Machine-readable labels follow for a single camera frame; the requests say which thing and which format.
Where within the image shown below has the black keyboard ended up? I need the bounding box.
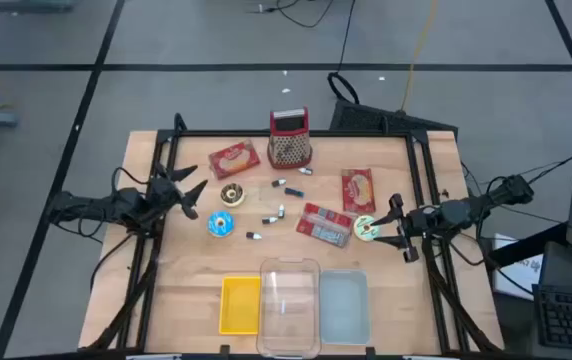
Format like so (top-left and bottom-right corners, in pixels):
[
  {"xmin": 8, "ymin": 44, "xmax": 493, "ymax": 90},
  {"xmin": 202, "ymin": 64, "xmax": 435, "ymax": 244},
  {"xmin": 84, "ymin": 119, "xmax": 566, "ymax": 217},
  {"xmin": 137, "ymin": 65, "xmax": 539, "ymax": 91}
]
[{"xmin": 532, "ymin": 283, "xmax": 572, "ymax": 352}]

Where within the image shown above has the blue frosted toy donut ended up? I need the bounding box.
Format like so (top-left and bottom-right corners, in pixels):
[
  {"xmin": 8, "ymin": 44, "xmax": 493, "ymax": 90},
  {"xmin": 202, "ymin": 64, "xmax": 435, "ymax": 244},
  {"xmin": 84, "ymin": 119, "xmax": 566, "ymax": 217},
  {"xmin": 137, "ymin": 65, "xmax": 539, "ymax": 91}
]
[{"xmin": 207, "ymin": 210, "xmax": 236, "ymax": 239}]

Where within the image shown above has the chocolate frosted toy donut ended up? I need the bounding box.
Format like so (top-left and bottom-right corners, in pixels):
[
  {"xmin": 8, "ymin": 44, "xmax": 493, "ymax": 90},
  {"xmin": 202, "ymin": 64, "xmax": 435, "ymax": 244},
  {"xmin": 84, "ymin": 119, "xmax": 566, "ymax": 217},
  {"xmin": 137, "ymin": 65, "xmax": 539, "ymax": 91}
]
[{"xmin": 219, "ymin": 182, "xmax": 247, "ymax": 209}]

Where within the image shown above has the black mesh panel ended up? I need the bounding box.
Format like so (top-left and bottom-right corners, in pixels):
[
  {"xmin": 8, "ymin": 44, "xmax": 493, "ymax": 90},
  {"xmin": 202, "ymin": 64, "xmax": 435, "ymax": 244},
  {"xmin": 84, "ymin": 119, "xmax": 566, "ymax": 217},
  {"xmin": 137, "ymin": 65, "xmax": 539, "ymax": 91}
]
[{"xmin": 328, "ymin": 98, "xmax": 460, "ymax": 139}]

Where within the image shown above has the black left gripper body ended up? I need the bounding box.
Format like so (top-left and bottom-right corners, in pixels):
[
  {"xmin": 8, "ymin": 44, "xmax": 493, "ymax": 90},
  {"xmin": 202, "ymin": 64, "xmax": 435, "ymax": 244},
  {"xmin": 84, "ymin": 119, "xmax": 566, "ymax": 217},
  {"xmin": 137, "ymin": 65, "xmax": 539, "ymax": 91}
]
[{"xmin": 138, "ymin": 160, "xmax": 200, "ymax": 221}]

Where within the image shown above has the red staples blister pack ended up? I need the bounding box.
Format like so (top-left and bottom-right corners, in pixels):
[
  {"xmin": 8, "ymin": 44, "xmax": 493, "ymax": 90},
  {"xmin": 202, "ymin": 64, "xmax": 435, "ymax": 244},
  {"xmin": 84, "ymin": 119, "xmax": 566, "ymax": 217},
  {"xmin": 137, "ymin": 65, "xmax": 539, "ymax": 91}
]
[{"xmin": 295, "ymin": 201, "xmax": 355, "ymax": 249}]

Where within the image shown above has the yellow cable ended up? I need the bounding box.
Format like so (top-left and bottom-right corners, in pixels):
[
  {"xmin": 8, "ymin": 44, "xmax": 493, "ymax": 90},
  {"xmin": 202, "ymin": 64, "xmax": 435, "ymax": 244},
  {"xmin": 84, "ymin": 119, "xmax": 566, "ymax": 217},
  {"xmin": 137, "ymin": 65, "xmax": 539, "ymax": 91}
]
[{"xmin": 399, "ymin": 0, "xmax": 440, "ymax": 114}]

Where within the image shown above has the white paper sheet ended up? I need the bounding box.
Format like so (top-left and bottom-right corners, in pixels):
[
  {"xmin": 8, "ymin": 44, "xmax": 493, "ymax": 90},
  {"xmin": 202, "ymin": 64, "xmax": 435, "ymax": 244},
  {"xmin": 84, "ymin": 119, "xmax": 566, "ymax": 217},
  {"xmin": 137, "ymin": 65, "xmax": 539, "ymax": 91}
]
[{"xmin": 491, "ymin": 232, "xmax": 545, "ymax": 302}]

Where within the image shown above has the black floor cable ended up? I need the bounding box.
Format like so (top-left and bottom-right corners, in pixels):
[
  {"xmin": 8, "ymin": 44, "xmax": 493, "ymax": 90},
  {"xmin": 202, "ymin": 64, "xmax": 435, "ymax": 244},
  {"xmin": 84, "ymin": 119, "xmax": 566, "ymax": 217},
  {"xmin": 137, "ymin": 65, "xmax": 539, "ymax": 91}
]
[
  {"xmin": 245, "ymin": 0, "xmax": 337, "ymax": 30},
  {"xmin": 326, "ymin": 0, "xmax": 362, "ymax": 106}
]

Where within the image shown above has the clear plastic bag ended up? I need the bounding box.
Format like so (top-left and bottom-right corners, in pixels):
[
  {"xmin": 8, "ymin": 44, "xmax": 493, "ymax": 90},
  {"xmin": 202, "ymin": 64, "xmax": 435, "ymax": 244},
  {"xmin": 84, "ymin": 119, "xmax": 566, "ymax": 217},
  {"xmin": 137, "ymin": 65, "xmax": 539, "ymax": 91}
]
[{"xmin": 256, "ymin": 256, "xmax": 323, "ymax": 360}]

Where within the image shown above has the red snack packet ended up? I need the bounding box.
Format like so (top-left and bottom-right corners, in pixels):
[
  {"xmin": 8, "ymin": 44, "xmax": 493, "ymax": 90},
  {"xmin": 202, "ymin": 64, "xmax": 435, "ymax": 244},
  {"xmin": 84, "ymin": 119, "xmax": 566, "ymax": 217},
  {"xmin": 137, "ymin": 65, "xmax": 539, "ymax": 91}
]
[
  {"xmin": 340, "ymin": 167, "xmax": 378, "ymax": 216},
  {"xmin": 207, "ymin": 139, "xmax": 262, "ymax": 181}
]

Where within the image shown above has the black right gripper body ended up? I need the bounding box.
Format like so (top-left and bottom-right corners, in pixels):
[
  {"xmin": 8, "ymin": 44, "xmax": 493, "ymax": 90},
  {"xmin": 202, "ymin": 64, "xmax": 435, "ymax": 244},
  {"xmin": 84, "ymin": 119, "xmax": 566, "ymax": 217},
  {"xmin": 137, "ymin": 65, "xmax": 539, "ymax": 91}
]
[{"xmin": 388, "ymin": 193, "xmax": 448, "ymax": 264}]

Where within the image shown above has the yellow plastic bin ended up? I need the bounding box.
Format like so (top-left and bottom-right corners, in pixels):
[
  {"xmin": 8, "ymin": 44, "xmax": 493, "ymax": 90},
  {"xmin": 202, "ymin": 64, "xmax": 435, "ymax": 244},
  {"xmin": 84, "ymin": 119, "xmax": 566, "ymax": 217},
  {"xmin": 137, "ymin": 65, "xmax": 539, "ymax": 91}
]
[{"xmin": 218, "ymin": 275, "xmax": 263, "ymax": 336}]

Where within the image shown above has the red metal box grater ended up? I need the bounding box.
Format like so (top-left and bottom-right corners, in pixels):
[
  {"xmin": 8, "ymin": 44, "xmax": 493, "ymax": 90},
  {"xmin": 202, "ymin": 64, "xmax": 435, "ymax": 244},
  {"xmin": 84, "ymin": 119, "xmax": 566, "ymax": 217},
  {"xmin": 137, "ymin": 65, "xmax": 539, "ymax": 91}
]
[{"xmin": 266, "ymin": 106, "xmax": 314, "ymax": 170}]

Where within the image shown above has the grey flat floor panel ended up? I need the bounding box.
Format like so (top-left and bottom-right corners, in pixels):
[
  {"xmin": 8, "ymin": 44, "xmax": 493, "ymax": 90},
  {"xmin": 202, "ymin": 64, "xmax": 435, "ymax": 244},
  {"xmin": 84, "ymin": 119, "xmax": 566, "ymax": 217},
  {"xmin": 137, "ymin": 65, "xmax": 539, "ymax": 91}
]
[{"xmin": 0, "ymin": 0, "xmax": 76, "ymax": 13}]

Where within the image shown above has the white plastic bin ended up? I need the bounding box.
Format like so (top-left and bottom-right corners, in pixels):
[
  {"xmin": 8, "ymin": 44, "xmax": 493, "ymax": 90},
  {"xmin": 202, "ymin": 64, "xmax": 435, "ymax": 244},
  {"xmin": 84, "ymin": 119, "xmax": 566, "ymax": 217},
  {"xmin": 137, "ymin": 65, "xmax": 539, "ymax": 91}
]
[{"xmin": 318, "ymin": 269, "xmax": 372, "ymax": 347}]

